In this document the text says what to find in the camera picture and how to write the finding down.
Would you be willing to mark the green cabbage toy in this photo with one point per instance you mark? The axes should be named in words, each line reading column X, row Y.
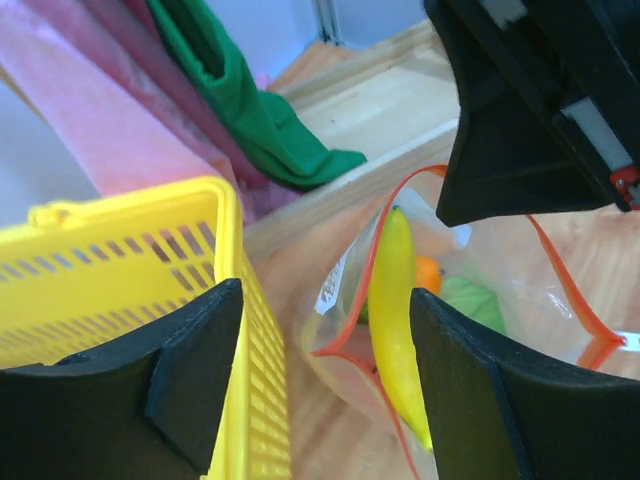
column 474, row 300

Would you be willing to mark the green shirt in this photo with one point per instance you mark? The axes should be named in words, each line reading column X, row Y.
column 262, row 123

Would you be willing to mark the clear zip top bag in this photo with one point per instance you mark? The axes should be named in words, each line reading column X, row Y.
column 542, row 306

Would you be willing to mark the pink shirt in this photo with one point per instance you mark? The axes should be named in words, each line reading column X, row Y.
column 96, row 73

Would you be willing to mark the yellow banana toy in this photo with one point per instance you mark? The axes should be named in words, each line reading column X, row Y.
column 393, row 278

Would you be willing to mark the yellow plastic basket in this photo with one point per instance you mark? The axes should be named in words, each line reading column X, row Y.
column 77, row 276

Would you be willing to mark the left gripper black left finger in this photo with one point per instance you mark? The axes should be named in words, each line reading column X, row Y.
column 146, row 405

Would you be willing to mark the wooden clothes rack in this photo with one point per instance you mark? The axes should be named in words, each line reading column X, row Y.
column 396, row 102

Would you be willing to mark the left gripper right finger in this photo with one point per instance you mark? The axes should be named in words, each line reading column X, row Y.
column 500, row 410

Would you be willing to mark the small orange toy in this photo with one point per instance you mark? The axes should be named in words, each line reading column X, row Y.
column 429, row 274

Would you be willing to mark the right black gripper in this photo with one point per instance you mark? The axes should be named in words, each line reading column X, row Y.
column 549, row 106

